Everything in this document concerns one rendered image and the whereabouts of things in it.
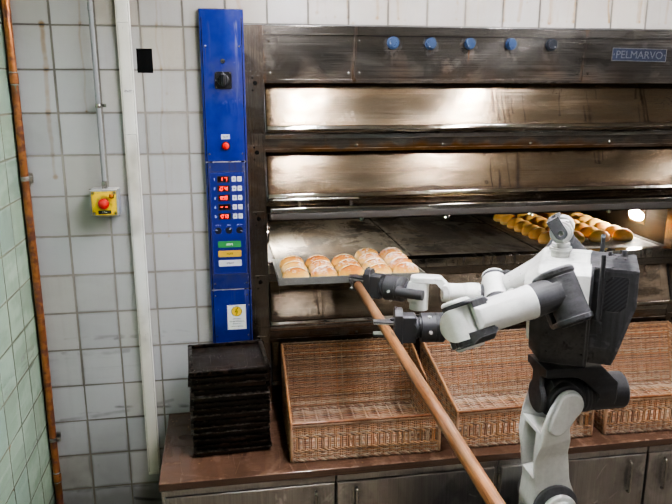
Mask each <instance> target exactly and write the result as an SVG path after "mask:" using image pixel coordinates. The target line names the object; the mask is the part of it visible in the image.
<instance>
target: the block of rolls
mask: <svg viewBox="0 0 672 504"><path fill-rule="evenodd" d="M560 213H561V215H562V214H564V215H568V216H570V217H571V218H572V219H573V220H574V223H575V228H574V232H573V233H574V236H575V237H576V238H577V239H578V240H579V242H580V243H583V242H584V241H585V238H588V239H589V241H591V242H601V234H606V240H605V242H607V241H609V239H610V237H612V238H613V240H616V241H630V240H632V239H633V238H634V235H633V233H632V232H631V231H630V230H628V229H625V228H621V227H620V226H618V225H611V224H610V223H608V222H605V221H601V220H600V219H597V218H592V217H591V216H589V215H584V214H583V213H581V212H560ZM554 214H556V213H538V215H537V214H534V213H533V215H532V216H529V215H528V213H526V214H517V216H515V215H513V214H495V215H494V216H493V220H494V221H495V222H500V224H502V225H507V228H510V229H514V231H515V232H521V233H522V235H524V236H529V238H530V239H533V240H538V242H539V243H540V244H548V243H549V241H550V240H551V237H550V235H549V231H550V228H549V227H548V225H547V220H548V218H549V217H551V216H552V215H554Z"/></svg>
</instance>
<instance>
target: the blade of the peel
mask: <svg viewBox="0 0 672 504"><path fill-rule="evenodd" d="M281 260H282V259H272V261H273V265H274V269H275V273H276V277H277V281H278V285H279V286H284V285H306V284H329V283H349V275H341V276H338V273H337V276H318V277H311V274H310V273H309V271H308V269H307V272H308V274H309V277H295V278H282V275H283V274H282V273H281V269H280V267H279V264H280V262H281ZM417 267H418V266H417ZM418 269H419V272H412V273H393V272H392V273H388V274H385V277H386V276H387V275H395V276H403V277H407V278H408V280H410V278H411V275H412V274H425V271H423V270H422V269H420V268H419V267H418Z"/></svg>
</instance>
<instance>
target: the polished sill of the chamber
mask: <svg viewBox="0 0 672 504"><path fill-rule="evenodd" d="M622 250H627V251H628V252H627V254H633V255H637V258H655V257H672V247H669V246H666V245H661V246H636V247H612V248H605V251H604V252H609V251H612V253H619V254H622ZM540 251H542V250H539V251H515V252H490V253H466V254H441V255H417V256H407V257H408V259H410V260H411V261H412V263H414V264H415V265H416V266H418V267H419V268H428V267H451V266H474V265H496V264H519V263H526V262H527V261H529V260H531V259H532V258H534V257H535V256H536V255H537V254H538V253H539V252H540ZM268 274H276V273H275V269H274V265H273V261H271V262H268Z"/></svg>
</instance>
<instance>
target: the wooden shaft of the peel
mask: <svg viewBox="0 0 672 504"><path fill-rule="evenodd" d="M354 288H355V289H356V291H357V293H358V294H359V296H360V297H361V299H362V301H363V302H364V304H365V306H366V307H367V309H368V311H369V312H370V314H371V316H372V317H373V319H385V318H384V317H383V315H382V313H381V312H380V310H379V309H378V307H377V306H376V304H375V303H374V301H373V300H372V298H371V297H370V295H369V294H368V292H367V291H366V289H365V287H364V286H363V284H362V283H361V282H360V281H356V282H355V283H354ZM377 325H378V327H379V329H380V330H381V332H382V334H383V335H384V337H385V339H386V340H387V342H388V344H389V345H390V347H391V349H392V350H393V352H394V354H395V355H396V357H397V358H398V360H399V362H400V363H401V365H402V367H403V368H404V370H405V372H406V373H407V375H408V377H409V378H410V380H411V382H412V383H413V385H414V386H415V388H416V390H417V391H418V393H419V395H420V396H421V398H422V400H423V401H424V403H425V405H426V406H427V408H428V410H429V411H430V413H431V414H432V416H433V418H434V419H435V421H436V423H437V424H438V426H439V428H440V429H441V431H442V433H443V434H444V436H445V438H446V439H447V441H448V442H449V444H450V446H451V447H452V449H453V451H454V452H455V454H456V456H457V457H458V459H459V461H460V462H461V464H462V466H463V467H464V469H465V470H466V472H467V474H468V475H469V477H470V479H471V480H472V482H473V484H474V485H475V487H476V489H477V490H478V492H479V494H480V495H481V497H482V498H483V500H484V502H485V503H486V504H506V503H505V502H504V500H503V498H502V497H501V495H500V494H499V492H498V491H497V489H496V488H495V486H494V485H493V483H492V482H491V480H490V479H489V477H488V476H487V474H486V472H485V471H484V469H483V468H482V466H481V465H480V463H479V462H478V460H477V459H476V457H475V456H474V454H473V453H472V451H471V450H470V448H469V446H468V445H467V443H466V442H465V440H464V439H463V437H462V436H461V434H460V433H459V431H458V430H457V428H456V427H455V425H454V424H453V422H452V421H451V419H450V417H449V416H448V414H447V413H446V411H445V410H444V408H443V407H442V405H441V404H440V402H439V401H438V399H437V398H436V396H435V395H434V393H433V391H432V390H431V388H430V387H429V385H428V384H427V382H426V381H425V379H424V378H423V376H422V375H421V373H420V372H419V370H418V369H417V367H416V365H415V364H414V362H413V361H412V359H411V358H410V356H409V355H408V353H407V352H406V350H405V349H404V347H403V346H402V344H401V343H400V341H399V339H398V338H397V336H396V335H395V333H394V332H393V330H392V329H391V327H390V326H389V325H379V324H377Z"/></svg>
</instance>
